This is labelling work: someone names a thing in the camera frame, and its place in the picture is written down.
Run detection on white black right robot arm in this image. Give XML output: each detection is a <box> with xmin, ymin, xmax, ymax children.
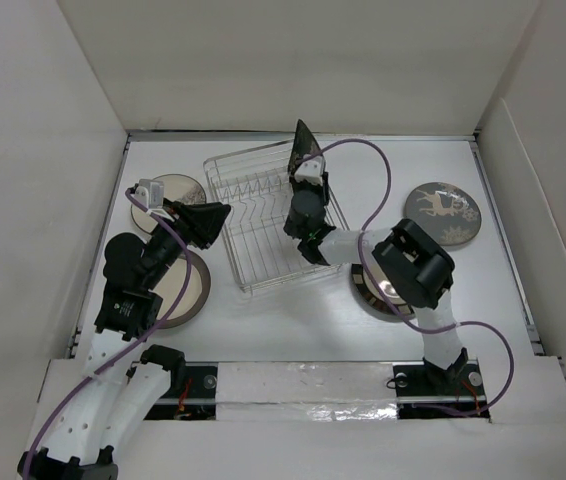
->
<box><xmin>283</xmin><ymin>175</ymin><xmax>468</xmax><ymax>393</ymax></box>

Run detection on black rimmed striped round plate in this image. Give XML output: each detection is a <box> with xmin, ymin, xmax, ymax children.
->
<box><xmin>349</xmin><ymin>264</ymin><xmax>414</xmax><ymax>322</ymax></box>

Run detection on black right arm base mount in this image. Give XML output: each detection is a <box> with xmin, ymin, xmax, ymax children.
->
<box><xmin>386</xmin><ymin>360</ymin><xmax>490</xmax><ymax>420</ymax></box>

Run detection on grey round deer plate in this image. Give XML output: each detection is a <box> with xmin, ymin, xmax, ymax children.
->
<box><xmin>404</xmin><ymin>182</ymin><xmax>482</xmax><ymax>247</ymax></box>

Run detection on beige plate with brown rim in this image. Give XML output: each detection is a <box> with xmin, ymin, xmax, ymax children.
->
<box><xmin>153</xmin><ymin>251</ymin><xmax>211</xmax><ymax>329</ymax></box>

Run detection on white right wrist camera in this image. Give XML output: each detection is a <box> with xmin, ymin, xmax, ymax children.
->
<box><xmin>293</xmin><ymin>155</ymin><xmax>325</xmax><ymax>186</ymax></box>

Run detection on silver wire dish rack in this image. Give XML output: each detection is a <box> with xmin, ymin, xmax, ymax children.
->
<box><xmin>203</xmin><ymin>140</ymin><xmax>338</xmax><ymax>294</ymax></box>

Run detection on black square floral plate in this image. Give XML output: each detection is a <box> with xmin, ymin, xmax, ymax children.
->
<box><xmin>288</xmin><ymin>119</ymin><xmax>320</xmax><ymax>176</ymax></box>

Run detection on beige plate with tree pattern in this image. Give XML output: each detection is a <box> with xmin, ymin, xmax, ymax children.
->
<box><xmin>130</xmin><ymin>174</ymin><xmax>207</xmax><ymax>234</ymax></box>

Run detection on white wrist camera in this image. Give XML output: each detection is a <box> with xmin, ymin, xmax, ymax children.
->
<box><xmin>293</xmin><ymin>155</ymin><xmax>325</xmax><ymax>186</ymax></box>
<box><xmin>133</xmin><ymin>179</ymin><xmax>164</xmax><ymax>210</ymax></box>

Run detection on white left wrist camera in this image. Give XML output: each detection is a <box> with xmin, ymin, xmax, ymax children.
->
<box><xmin>133</xmin><ymin>179</ymin><xmax>164</xmax><ymax>210</ymax></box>

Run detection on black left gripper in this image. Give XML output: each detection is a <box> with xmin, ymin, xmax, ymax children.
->
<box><xmin>142</xmin><ymin>197</ymin><xmax>230</xmax><ymax>290</ymax></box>

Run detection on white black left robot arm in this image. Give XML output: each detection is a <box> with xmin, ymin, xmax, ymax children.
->
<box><xmin>17</xmin><ymin>201</ymin><xmax>231</xmax><ymax>479</ymax></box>

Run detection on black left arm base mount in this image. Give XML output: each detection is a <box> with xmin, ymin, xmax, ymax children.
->
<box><xmin>145</xmin><ymin>363</ymin><xmax>218</xmax><ymax>421</ymax></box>

